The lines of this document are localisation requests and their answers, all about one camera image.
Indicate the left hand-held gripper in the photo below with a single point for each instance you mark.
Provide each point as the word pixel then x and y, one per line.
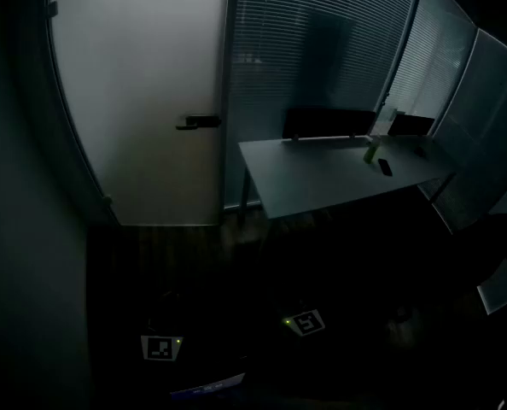
pixel 161 348

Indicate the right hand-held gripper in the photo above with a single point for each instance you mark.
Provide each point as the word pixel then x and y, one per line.
pixel 307 322

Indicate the grey chest-worn device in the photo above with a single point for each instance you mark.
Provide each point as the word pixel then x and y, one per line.
pixel 211 386

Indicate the white office desk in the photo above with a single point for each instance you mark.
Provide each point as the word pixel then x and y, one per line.
pixel 322 173

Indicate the black phone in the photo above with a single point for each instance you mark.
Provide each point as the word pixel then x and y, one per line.
pixel 385 167

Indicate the green bottle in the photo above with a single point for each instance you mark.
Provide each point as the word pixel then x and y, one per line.
pixel 371 152

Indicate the dark office chair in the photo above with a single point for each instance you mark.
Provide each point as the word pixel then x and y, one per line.
pixel 492 246

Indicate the black computer mouse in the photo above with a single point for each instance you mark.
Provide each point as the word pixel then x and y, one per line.
pixel 420 151

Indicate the narrow black desk divider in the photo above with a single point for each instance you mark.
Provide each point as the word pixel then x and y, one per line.
pixel 411 125

